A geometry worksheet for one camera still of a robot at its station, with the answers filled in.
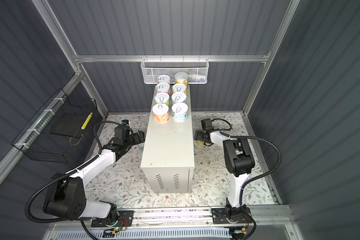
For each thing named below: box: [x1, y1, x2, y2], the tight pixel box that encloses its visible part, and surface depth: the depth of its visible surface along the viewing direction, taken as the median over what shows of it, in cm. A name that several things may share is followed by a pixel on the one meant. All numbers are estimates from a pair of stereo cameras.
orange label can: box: [174, 71, 189, 87], surface depth 81 cm
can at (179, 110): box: [171, 102, 189, 123], surface depth 69 cm
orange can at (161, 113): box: [152, 103, 170, 124], surface depth 69 cm
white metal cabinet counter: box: [140, 119, 195, 194], surface depth 60 cm
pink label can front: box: [157, 74, 171, 85], surface depth 84 cm
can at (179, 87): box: [172, 83, 187, 95], surface depth 78 cm
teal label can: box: [171, 92, 187, 104], surface depth 74 cm
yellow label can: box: [154, 92, 170, 106], surface depth 73 cm
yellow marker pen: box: [81, 112, 93, 130], surface depth 80 cm
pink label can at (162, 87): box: [155, 82, 170, 94], surface depth 79 cm
